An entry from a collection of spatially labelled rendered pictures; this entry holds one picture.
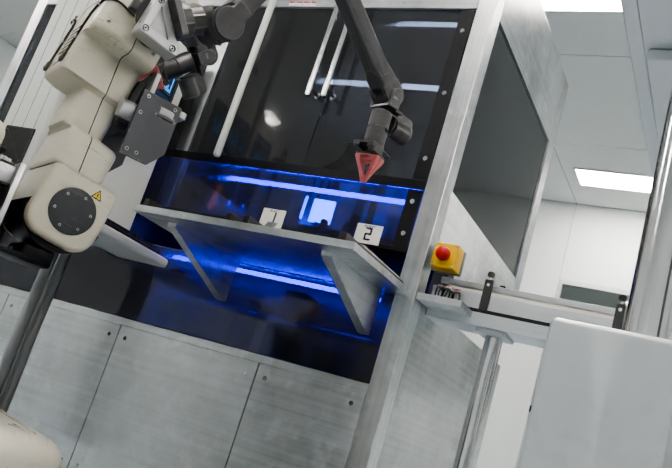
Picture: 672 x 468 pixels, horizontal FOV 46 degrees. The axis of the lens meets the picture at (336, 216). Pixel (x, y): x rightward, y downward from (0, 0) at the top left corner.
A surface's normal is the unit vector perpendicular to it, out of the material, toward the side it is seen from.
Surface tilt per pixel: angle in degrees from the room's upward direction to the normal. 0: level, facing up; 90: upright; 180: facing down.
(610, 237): 90
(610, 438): 90
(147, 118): 90
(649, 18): 180
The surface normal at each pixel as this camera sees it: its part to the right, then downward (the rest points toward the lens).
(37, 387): -0.41, -0.36
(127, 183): 0.89, 0.15
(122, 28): 0.60, -0.04
